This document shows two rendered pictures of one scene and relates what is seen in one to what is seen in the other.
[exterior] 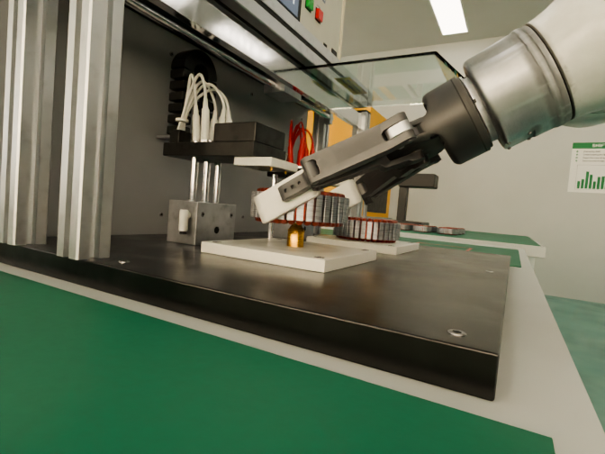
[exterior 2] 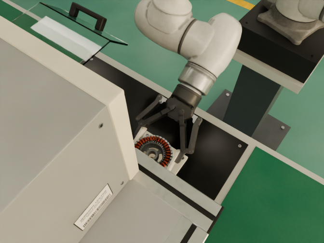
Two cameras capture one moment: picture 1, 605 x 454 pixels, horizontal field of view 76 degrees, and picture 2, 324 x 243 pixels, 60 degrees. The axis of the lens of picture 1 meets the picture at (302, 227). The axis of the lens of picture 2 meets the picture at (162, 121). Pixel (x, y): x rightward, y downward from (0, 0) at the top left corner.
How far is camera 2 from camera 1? 86 cm
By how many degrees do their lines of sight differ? 84
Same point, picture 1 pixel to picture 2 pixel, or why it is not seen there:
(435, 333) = (241, 149)
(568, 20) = (219, 70)
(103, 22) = not seen: hidden behind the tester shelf
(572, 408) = (246, 137)
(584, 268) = not seen: outside the picture
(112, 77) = not seen: hidden behind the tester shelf
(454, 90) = (198, 98)
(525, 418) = (250, 145)
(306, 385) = (248, 173)
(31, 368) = (252, 213)
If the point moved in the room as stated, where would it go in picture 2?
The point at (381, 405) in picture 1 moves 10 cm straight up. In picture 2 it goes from (252, 164) to (263, 149)
